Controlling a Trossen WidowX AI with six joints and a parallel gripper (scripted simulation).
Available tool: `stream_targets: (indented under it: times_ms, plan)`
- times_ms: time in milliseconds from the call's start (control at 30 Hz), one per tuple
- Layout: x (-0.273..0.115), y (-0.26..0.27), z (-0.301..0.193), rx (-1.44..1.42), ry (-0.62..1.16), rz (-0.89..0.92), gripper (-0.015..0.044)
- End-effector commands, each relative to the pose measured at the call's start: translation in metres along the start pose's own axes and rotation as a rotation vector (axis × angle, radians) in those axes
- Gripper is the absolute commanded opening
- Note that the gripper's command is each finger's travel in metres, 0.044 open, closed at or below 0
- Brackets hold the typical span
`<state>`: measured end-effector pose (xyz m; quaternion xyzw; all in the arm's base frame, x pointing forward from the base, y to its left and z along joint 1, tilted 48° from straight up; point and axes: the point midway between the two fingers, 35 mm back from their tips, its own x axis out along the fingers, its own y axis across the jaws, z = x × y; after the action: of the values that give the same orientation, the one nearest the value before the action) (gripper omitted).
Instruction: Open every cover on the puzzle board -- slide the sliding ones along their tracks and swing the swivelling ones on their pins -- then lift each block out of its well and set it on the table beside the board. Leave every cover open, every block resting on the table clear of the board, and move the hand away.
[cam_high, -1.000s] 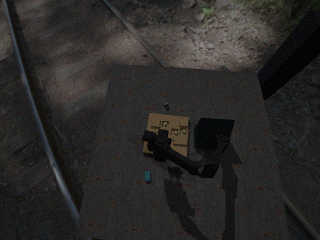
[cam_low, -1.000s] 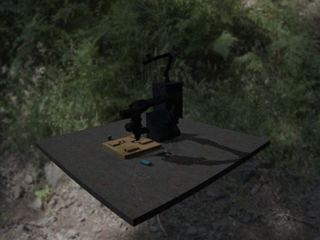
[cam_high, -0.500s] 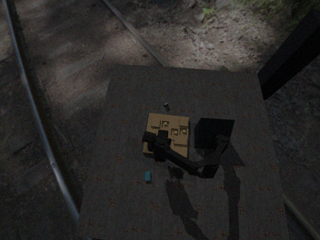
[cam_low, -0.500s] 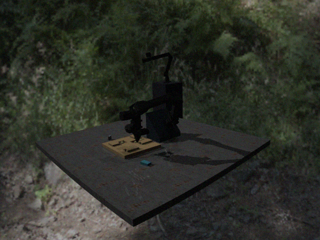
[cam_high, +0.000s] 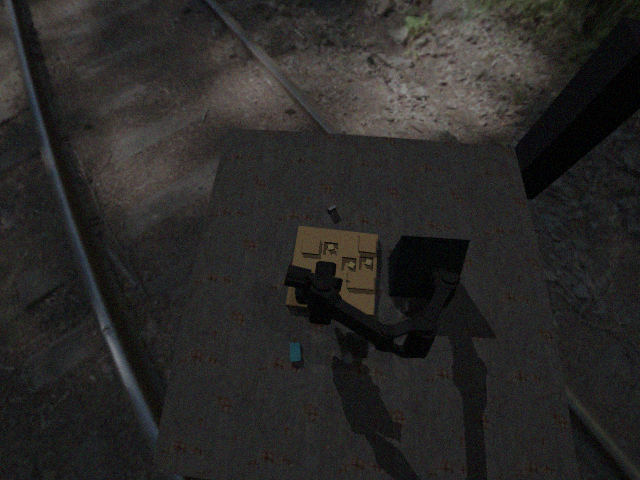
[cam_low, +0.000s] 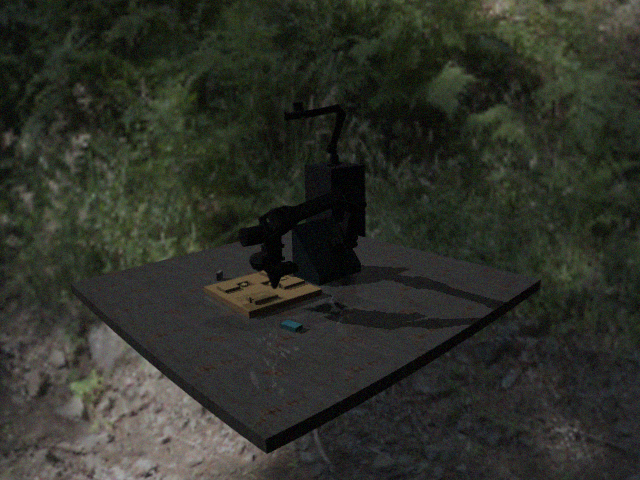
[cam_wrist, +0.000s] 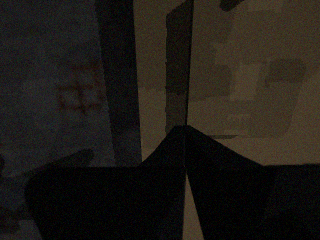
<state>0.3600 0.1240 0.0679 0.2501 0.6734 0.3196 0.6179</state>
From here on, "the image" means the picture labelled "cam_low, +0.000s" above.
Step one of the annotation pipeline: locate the teal rectangular block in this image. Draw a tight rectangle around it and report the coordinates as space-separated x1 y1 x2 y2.
281 320 303 333

